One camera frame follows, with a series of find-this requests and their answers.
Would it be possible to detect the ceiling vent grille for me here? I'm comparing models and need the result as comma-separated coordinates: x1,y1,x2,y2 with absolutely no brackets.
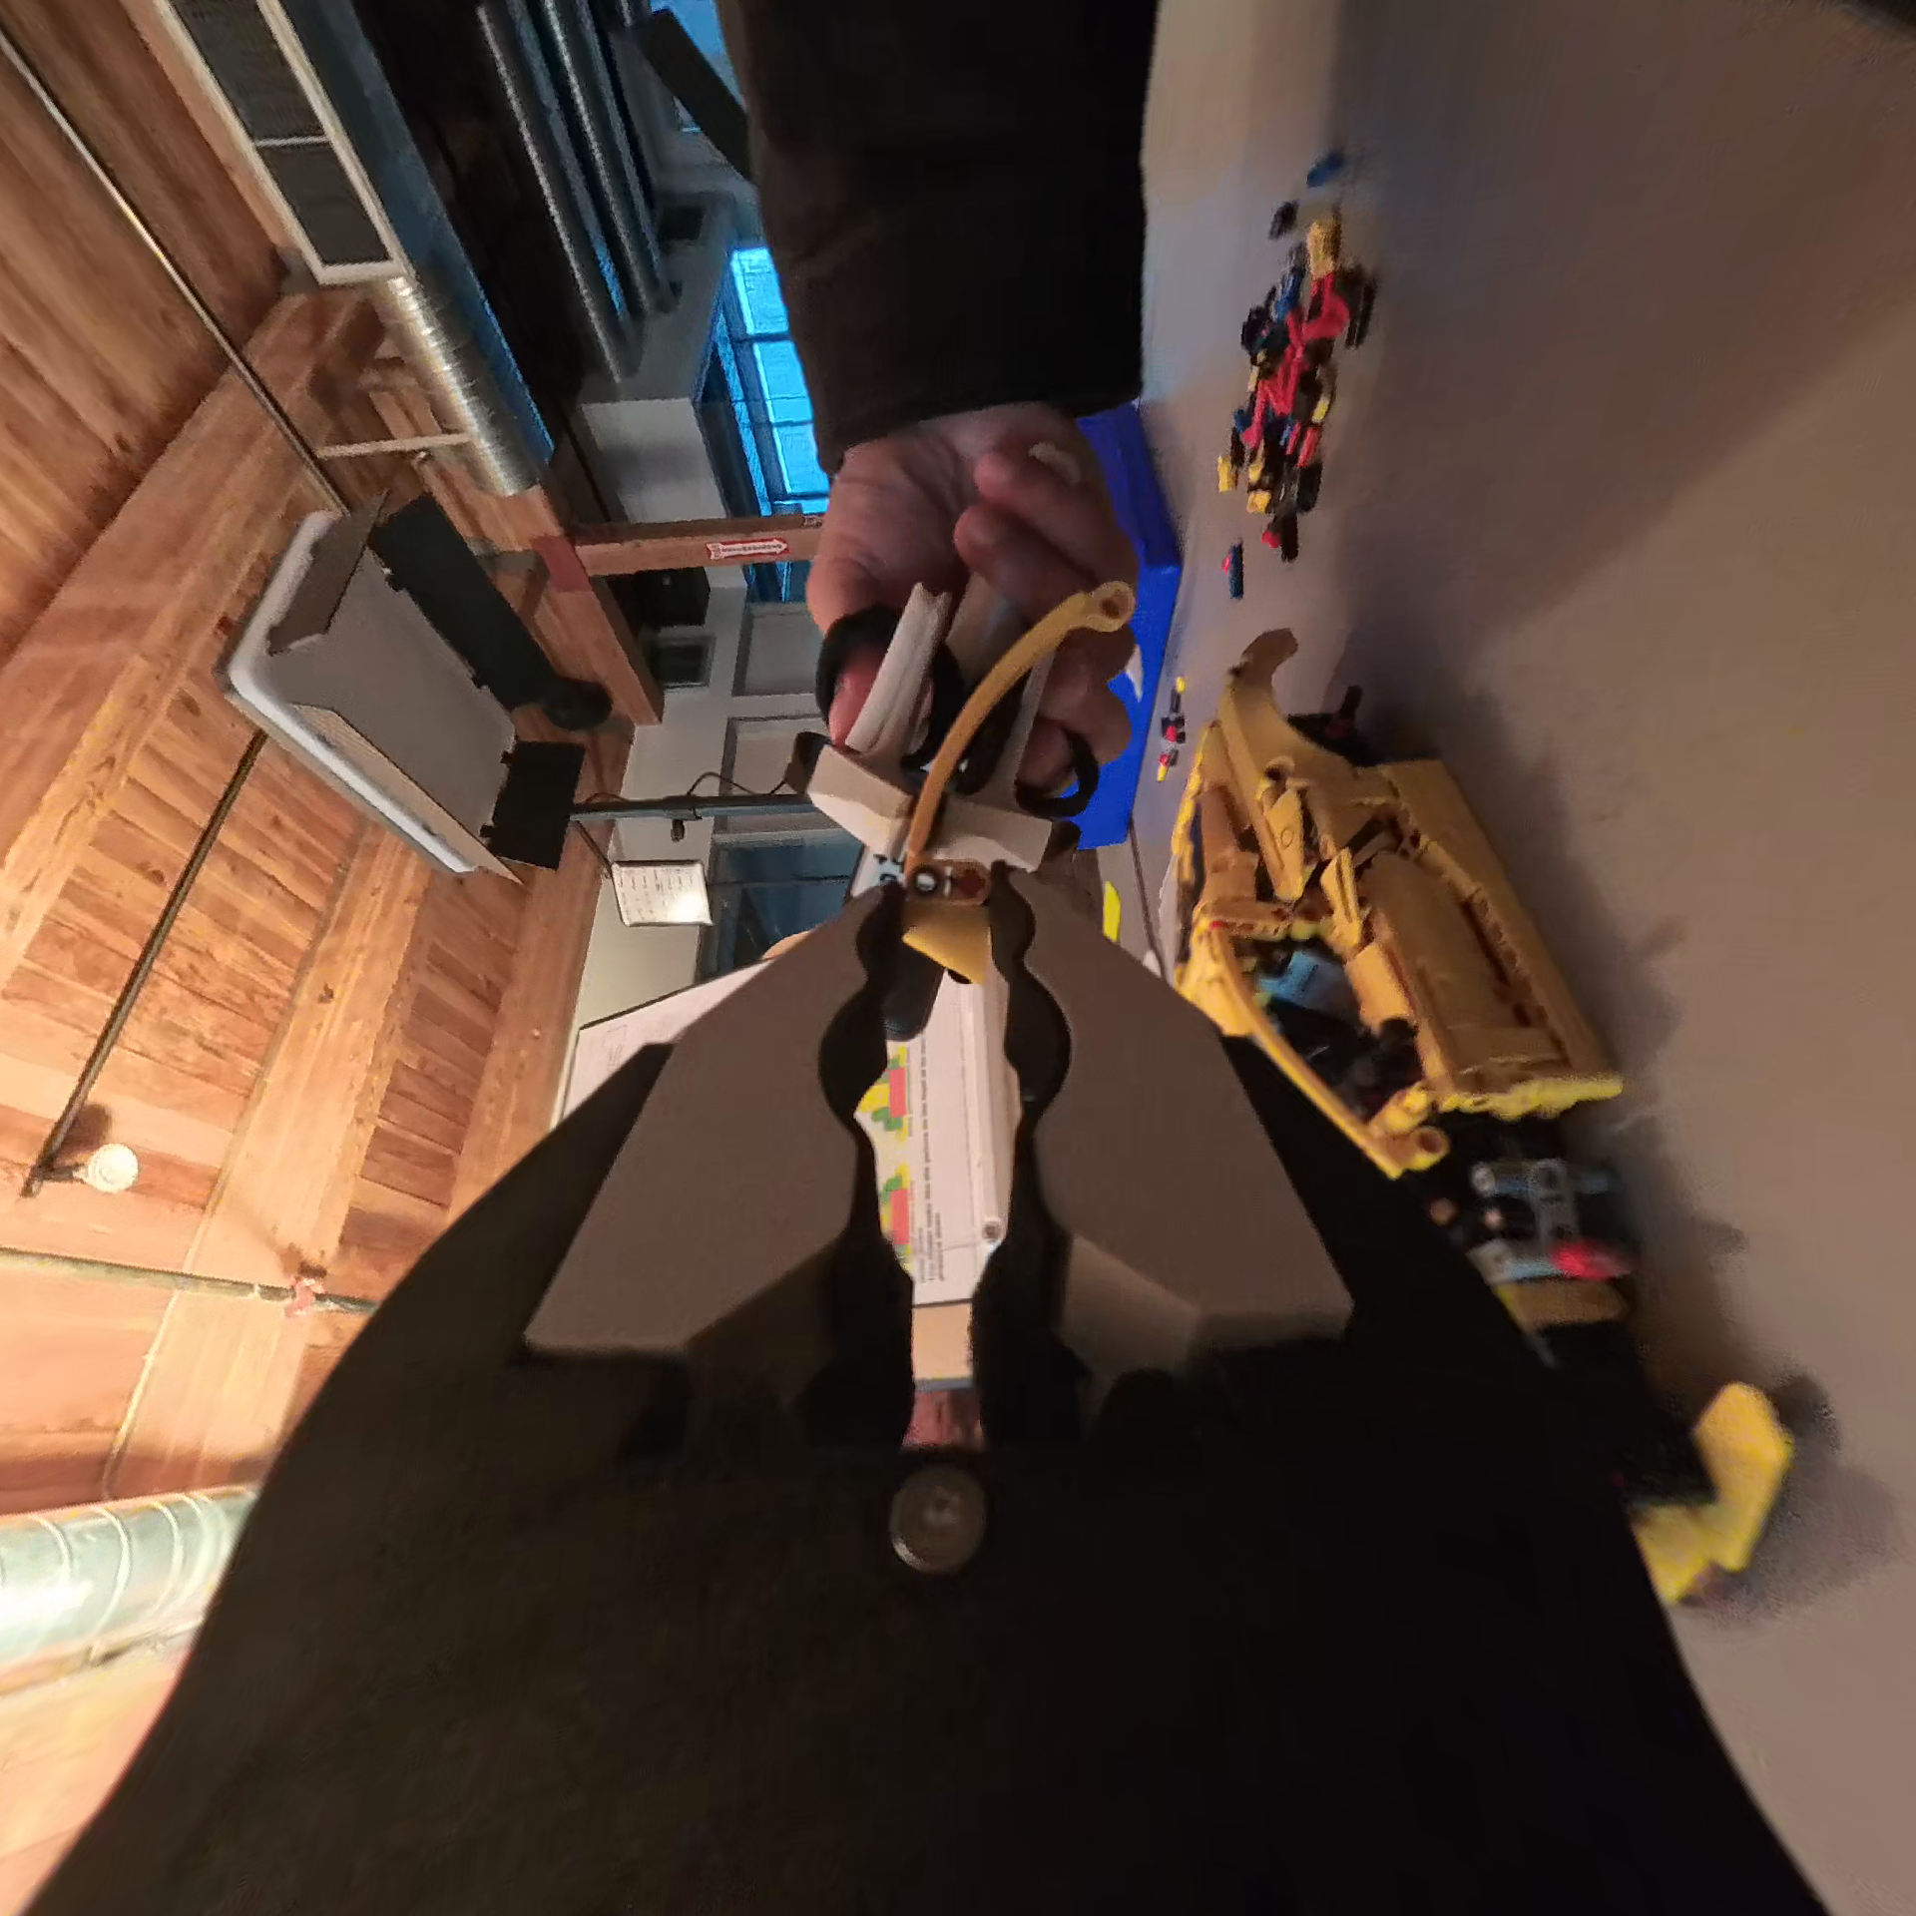
140,0,412,291

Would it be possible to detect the white paper notice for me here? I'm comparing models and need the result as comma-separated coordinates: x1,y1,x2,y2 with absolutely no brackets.
607,857,715,934

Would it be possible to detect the yellow toy brick car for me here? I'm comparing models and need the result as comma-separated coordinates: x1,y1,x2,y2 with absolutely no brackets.
1164,626,1802,1610

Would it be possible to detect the pile of red black bricks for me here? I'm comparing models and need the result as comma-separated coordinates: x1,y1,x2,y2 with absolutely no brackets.
1213,146,1382,565

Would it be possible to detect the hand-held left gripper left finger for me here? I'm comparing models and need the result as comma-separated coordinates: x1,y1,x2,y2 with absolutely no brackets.
520,892,919,1417

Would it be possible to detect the yellow flexible toy hose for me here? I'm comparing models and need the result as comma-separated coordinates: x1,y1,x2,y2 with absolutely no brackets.
894,580,1139,887

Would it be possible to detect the grey ceiling heater unit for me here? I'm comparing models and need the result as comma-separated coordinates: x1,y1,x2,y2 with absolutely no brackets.
220,490,617,887

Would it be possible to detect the person's right forearm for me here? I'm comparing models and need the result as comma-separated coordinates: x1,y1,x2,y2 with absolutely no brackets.
715,0,1164,478

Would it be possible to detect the person's right hand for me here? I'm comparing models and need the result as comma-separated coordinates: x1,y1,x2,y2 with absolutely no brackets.
804,400,1142,752

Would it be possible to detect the printed instruction sheet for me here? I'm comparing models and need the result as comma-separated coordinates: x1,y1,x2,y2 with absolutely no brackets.
854,975,1026,1304

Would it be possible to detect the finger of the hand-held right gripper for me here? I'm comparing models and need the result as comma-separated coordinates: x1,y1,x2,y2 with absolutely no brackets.
945,782,1060,873
803,741,922,863

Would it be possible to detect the silver ventilation duct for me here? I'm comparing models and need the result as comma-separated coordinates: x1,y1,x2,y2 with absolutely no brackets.
366,0,681,499
0,1479,269,1669

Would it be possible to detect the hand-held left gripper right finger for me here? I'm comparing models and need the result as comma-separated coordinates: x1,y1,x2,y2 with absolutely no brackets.
985,880,1358,1393

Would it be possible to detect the blue plastic bin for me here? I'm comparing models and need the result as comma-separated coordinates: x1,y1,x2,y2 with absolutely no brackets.
1068,402,1188,851

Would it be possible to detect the grey desk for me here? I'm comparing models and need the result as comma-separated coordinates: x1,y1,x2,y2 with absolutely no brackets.
1098,0,1916,1916

